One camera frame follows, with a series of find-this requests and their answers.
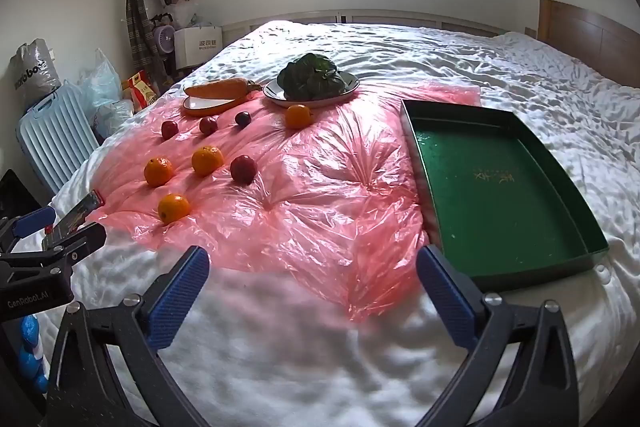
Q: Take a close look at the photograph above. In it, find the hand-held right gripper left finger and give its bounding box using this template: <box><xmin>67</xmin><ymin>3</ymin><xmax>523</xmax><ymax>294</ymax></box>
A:
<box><xmin>42</xmin><ymin>245</ymin><xmax>211</xmax><ymax>427</ymax></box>

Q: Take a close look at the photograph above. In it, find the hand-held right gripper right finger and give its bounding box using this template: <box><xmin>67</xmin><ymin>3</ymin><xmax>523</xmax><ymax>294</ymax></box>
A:
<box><xmin>416</xmin><ymin>245</ymin><xmax>581</xmax><ymax>427</ymax></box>

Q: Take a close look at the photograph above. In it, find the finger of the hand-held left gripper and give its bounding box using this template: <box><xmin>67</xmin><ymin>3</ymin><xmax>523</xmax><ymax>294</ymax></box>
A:
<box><xmin>27</xmin><ymin>223</ymin><xmax>108</xmax><ymax>279</ymax></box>
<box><xmin>0</xmin><ymin>206</ymin><xmax>57</xmax><ymax>255</ymax></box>

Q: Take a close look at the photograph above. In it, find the orange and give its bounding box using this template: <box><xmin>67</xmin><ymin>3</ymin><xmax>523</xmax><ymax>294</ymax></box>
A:
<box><xmin>144</xmin><ymin>157</ymin><xmax>174</xmax><ymax>188</ymax></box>
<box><xmin>158</xmin><ymin>193</ymin><xmax>191</xmax><ymax>224</ymax></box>
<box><xmin>192</xmin><ymin>146</ymin><xmax>225</xmax><ymax>178</ymax></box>
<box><xmin>285</xmin><ymin>104</ymin><xmax>313</xmax><ymax>129</ymax></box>

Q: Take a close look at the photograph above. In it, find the green rectangular tray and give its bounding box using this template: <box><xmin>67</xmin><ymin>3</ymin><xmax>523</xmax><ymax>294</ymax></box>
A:
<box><xmin>401</xmin><ymin>99</ymin><xmax>610</xmax><ymax>293</ymax></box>

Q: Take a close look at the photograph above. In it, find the large red plum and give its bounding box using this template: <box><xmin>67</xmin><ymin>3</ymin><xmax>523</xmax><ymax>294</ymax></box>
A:
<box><xmin>230</xmin><ymin>154</ymin><xmax>257</xmax><ymax>185</ymax></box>

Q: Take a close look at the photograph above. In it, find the smartphone with red case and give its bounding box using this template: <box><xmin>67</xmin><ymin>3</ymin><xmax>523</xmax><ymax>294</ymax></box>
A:
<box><xmin>42</xmin><ymin>189</ymin><xmax>103</xmax><ymax>248</ymax></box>

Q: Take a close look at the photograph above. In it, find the black flat object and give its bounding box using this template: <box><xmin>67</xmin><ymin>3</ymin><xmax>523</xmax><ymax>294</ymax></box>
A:
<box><xmin>0</xmin><ymin>169</ymin><xmax>42</xmax><ymax>220</ymax></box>

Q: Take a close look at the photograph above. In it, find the blue plastic object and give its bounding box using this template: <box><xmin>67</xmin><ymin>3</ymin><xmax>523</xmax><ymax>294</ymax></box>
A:
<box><xmin>19</xmin><ymin>314</ymin><xmax>49</xmax><ymax>394</ymax></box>

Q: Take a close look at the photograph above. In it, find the light blue ribbed suitcase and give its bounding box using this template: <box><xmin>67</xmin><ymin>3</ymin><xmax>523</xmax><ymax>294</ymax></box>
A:
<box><xmin>17</xmin><ymin>79</ymin><xmax>101</xmax><ymax>195</ymax></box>

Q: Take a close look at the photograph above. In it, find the clear plastic bag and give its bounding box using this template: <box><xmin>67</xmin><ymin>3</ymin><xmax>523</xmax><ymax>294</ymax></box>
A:
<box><xmin>77</xmin><ymin>49</ymin><xmax>136</xmax><ymax>140</ymax></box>

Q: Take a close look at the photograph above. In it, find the grey printed bag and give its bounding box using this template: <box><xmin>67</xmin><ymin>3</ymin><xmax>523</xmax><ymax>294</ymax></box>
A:
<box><xmin>12</xmin><ymin>39</ymin><xmax>63</xmax><ymax>108</ymax></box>

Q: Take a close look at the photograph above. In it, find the red and yellow box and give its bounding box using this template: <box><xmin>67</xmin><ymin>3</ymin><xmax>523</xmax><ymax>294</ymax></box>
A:
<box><xmin>121</xmin><ymin>71</ymin><xmax>160</xmax><ymax>112</ymax></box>

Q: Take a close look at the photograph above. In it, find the pink plastic sheet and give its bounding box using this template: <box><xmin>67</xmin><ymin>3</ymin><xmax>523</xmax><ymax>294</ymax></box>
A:
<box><xmin>87</xmin><ymin>21</ymin><xmax>481</xmax><ymax>323</ymax></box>

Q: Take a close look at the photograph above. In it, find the orange oval plate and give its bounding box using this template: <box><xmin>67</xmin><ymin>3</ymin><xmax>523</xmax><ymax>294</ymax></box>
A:
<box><xmin>181</xmin><ymin>94</ymin><xmax>251</xmax><ymax>116</ymax></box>

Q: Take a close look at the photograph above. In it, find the carrot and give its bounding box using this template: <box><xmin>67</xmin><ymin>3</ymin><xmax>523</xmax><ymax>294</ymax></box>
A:
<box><xmin>184</xmin><ymin>78</ymin><xmax>262</xmax><ymax>98</ymax></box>

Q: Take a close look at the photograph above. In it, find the purple desk fan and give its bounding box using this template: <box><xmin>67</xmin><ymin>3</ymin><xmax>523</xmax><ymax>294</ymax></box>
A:
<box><xmin>151</xmin><ymin>24</ymin><xmax>176</xmax><ymax>55</ymax></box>

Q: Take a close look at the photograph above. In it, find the plaid scarf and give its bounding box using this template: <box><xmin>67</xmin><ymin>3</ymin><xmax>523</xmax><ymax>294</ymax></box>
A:
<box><xmin>125</xmin><ymin>0</ymin><xmax>166</xmax><ymax>82</ymax></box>

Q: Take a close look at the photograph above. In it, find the white plate with dark rim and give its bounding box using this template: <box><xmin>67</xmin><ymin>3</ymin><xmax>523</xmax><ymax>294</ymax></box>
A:
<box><xmin>263</xmin><ymin>72</ymin><xmax>360</xmax><ymax>108</ymax></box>

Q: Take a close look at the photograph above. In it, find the green leafy vegetable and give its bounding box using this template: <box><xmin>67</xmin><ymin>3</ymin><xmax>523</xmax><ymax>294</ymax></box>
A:
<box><xmin>276</xmin><ymin>53</ymin><xmax>347</xmax><ymax>100</ymax></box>

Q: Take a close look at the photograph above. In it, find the wooden headboard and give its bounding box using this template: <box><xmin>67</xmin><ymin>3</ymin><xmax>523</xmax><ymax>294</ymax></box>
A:
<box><xmin>537</xmin><ymin>0</ymin><xmax>640</xmax><ymax>88</ymax></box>

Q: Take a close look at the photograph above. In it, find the white bed rail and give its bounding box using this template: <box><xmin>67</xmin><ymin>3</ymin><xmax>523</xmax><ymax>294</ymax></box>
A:
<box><xmin>220</xmin><ymin>9</ymin><xmax>506</xmax><ymax>42</ymax></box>

